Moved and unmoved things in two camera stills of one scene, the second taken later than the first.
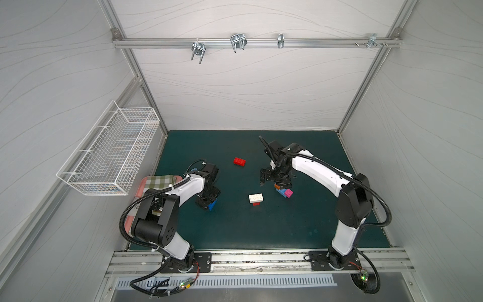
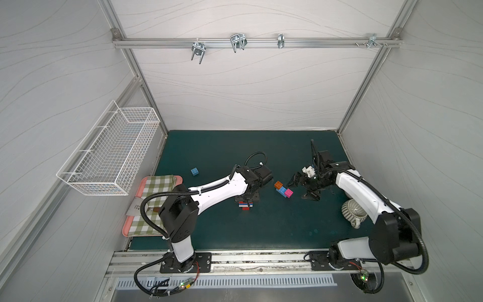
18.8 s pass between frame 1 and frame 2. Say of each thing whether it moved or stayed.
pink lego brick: stayed
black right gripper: moved
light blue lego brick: stayed
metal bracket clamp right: stayed
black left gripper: moved
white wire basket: stayed
